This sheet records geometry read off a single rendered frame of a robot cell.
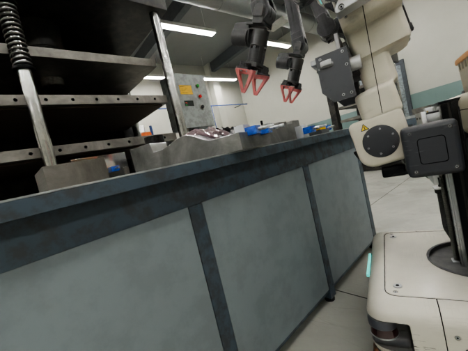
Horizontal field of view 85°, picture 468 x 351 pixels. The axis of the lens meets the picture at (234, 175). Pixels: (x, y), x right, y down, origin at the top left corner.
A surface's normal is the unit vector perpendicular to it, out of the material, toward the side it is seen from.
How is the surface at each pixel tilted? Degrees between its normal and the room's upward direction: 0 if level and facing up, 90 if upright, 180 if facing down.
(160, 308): 90
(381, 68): 90
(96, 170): 90
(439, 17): 90
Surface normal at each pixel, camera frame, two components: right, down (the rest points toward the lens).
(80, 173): 0.67, -0.11
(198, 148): -0.48, 0.17
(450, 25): -0.75, 0.22
